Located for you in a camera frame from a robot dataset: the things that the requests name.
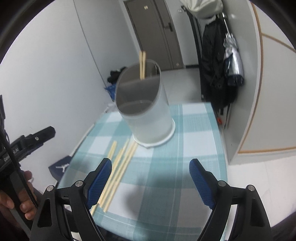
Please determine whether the dark door frame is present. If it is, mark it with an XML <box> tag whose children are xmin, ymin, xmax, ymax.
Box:
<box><xmin>186</xmin><ymin>10</ymin><xmax>206</xmax><ymax>101</ymax></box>

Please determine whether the black hanging jacket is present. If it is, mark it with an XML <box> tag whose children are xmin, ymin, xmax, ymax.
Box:
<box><xmin>201</xmin><ymin>19</ymin><xmax>237</xmax><ymax>115</ymax></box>

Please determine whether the grey-brown door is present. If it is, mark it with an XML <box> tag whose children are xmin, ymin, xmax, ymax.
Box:
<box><xmin>124</xmin><ymin>0</ymin><xmax>184</xmax><ymax>71</ymax></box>

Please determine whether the person's left hand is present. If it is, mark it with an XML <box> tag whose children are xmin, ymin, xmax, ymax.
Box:
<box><xmin>1</xmin><ymin>171</ymin><xmax>36</xmax><ymax>225</ymax></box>

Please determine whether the blue Jordan shoe box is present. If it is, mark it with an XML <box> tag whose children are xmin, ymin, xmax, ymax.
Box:
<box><xmin>48</xmin><ymin>156</ymin><xmax>72</xmax><ymax>182</ymax></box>

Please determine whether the wooden chopstick in holder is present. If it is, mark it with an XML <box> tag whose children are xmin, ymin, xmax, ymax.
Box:
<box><xmin>139</xmin><ymin>51</ymin><xmax>143</xmax><ymax>80</ymax></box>
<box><xmin>142</xmin><ymin>51</ymin><xmax>147</xmax><ymax>80</ymax></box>

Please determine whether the teal plaid tablecloth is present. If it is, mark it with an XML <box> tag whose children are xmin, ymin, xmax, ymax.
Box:
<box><xmin>56</xmin><ymin>102</ymin><xmax>228</xmax><ymax>241</ymax></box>

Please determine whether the wooden chopstick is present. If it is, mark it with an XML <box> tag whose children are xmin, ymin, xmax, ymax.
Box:
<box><xmin>102</xmin><ymin>142</ymin><xmax>138</xmax><ymax>212</ymax></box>
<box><xmin>111</xmin><ymin>139</ymin><xmax>130</xmax><ymax>176</ymax></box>
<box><xmin>99</xmin><ymin>142</ymin><xmax>137</xmax><ymax>208</ymax></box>
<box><xmin>139</xmin><ymin>51</ymin><xmax>143</xmax><ymax>80</ymax></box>
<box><xmin>90</xmin><ymin>149</ymin><xmax>123</xmax><ymax>216</ymax></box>
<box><xmin>107</xmin><ymin>141</ymin><xmax>117</xmax><ymax>160</ymax></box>
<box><xmin>142</xmin><ymin>51</ymin><xmax>147</xmax><ymax>80</ymax></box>

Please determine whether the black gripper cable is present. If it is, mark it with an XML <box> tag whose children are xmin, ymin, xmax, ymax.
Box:
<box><xmin>0</xmin><ymin>129</ymin><xmax>39</xmax><ymax>212</ymax></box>

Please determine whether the silver folded umbrella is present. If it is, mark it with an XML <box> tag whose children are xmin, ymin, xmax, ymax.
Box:
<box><xmin>222</xmin><ymin>13</ymin><xmax>244</xmax><ymax>87</ymax></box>

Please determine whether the blue cardboard box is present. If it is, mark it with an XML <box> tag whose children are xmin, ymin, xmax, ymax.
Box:
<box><xmin>105</xmin><ymin>84</ymin><xmax>116</xmax><ymax>101</ymax></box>

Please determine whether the black clothes pile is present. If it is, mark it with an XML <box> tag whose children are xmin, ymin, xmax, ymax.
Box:
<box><xmin>107</xmin><ymin>66</ymin><xmax>126</xmax><ymax>85</ymax></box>

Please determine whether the translucent utensil holder cup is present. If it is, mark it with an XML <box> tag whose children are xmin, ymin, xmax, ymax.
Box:
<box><xmin>115</xmin><ymin>59</ymin><xmax>176</xmax><ymax>148</ymax></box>

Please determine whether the white hanging bag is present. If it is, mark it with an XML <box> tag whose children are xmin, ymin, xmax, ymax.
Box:
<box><xmin>180</xmin><ymin>0</ymin><xmax>223</xmax><ymax>19</ymax></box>

